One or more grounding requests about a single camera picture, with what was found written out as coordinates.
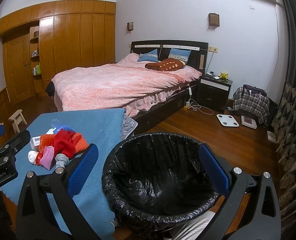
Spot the bed with pink cover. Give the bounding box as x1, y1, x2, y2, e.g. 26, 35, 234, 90
46, 53, 202, 133

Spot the orange foam net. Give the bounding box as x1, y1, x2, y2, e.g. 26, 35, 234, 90
39, 130, 88, 159

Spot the black nightstand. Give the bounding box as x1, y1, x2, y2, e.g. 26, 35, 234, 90
196, 75, 232, 114

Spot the white alcohol pad box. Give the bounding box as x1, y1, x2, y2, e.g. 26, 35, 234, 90
29, 136, 40, 151

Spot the wooden side desk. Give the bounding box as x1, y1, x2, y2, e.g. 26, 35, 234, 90
0, 88, 13, 142

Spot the right wall lamp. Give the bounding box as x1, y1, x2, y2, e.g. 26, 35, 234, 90
208, 12, 220, 28

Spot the black lined trash bin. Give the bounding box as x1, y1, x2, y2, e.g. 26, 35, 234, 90
102, 132, 221, 238

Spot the yellow plush toy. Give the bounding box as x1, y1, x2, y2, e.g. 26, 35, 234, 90
219, 72, 229, 81

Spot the brown dotted pillow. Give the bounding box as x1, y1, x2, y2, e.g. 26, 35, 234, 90
145, 58, 186, 72

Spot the right blue pillow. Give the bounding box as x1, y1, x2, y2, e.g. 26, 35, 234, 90
168, 48, 191, 64

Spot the wall lamp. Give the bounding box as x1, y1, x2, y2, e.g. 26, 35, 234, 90
127, 22, 134, 32
208, 12, 220, 28

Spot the white charger cable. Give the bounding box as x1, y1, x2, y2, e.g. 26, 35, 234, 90
184, 86, 214, 116

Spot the blue pillow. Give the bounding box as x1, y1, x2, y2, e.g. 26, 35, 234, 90
168, 48, 191, 64
137, 49, 159, 62

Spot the blue table cloth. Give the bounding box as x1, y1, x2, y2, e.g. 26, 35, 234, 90
0, 108, 125, 239

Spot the left wall lamp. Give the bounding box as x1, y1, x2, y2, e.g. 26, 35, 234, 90
127, 22, 134, 32

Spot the left blue pillow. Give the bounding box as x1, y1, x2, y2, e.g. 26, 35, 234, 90
137, 49, 159, 62

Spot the grey quilted mat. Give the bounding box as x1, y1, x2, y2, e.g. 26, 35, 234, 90
121, 114, 138, 140

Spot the white bathroom scale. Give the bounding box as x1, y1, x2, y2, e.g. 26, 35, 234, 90
216, 114, 239, 127

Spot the white tissue wad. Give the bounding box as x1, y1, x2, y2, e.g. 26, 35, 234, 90
28, 150, 39, 165

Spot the wall power socket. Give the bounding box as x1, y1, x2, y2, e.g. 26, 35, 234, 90
208, 46, 218, 53

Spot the wooden wardrobe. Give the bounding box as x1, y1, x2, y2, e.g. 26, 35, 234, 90
0, 0, 116, 105

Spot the grey cloth piece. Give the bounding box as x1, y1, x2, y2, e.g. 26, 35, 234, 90
55, 153, 70, 168

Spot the small white wooden stool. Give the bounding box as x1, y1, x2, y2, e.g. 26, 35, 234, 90
8, 109, 27, 133

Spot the pink paper piece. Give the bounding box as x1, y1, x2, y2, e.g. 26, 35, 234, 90
40, 146, 54, 170

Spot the black bed headboard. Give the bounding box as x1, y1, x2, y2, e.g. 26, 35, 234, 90
131, 40, 209, 75

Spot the plaid shirt on chair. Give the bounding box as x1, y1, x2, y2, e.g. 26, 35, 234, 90
232, 86, 270, 124

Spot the red plastic bag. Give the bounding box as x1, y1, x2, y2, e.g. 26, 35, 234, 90
35, 129, 76, 170

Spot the dark patterned curtain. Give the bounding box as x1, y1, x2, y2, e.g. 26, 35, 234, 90
273, 0, 296, 239

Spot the red white scale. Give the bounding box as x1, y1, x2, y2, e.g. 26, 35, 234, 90
241, 115, 257, 129

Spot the blue plastic bag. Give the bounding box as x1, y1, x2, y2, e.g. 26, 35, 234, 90
51, 119, 73, 134

